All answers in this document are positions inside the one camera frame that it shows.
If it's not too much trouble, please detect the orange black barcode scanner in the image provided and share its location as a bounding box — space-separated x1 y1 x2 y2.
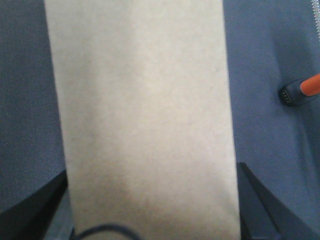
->
278 74 320 107

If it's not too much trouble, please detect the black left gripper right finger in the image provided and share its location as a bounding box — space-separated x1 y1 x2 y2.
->
236 162 320 240

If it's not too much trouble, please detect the brown cardboard package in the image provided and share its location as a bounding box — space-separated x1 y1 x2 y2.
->
45 0 241 240

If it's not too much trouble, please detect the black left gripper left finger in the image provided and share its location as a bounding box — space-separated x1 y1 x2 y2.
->
0 171 73 240

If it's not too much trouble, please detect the dark cable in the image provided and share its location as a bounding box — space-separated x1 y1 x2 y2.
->
74 224 143 240

